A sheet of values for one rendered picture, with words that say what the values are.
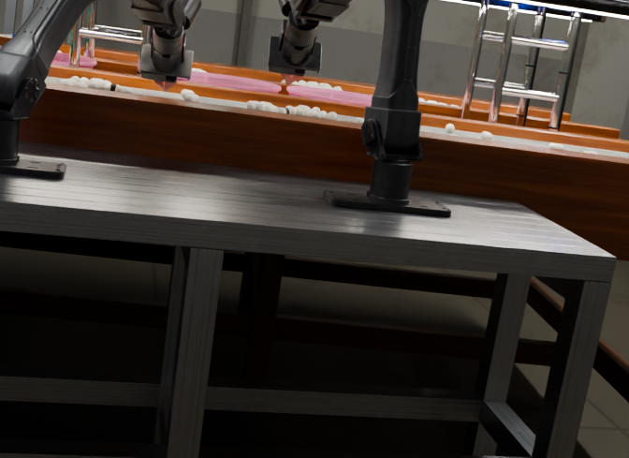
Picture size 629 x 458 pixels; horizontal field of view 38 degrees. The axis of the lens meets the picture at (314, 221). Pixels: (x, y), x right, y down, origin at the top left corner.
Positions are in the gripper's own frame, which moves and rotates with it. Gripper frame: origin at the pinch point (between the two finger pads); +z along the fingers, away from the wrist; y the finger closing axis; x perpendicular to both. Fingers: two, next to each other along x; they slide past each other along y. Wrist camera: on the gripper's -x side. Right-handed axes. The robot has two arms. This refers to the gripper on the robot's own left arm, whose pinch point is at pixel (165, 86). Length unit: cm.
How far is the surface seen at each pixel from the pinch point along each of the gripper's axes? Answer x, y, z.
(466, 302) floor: -20, -113, 139
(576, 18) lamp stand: -29, -91, -7
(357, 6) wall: -192, -77, 183
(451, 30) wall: -192, -128, 190
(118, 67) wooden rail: -25.5, 13.9, 31.0
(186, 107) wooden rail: 21.9, -5.5, -26.1
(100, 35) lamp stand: -14.9, 15.8, 5.2
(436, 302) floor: -17, -100, 135
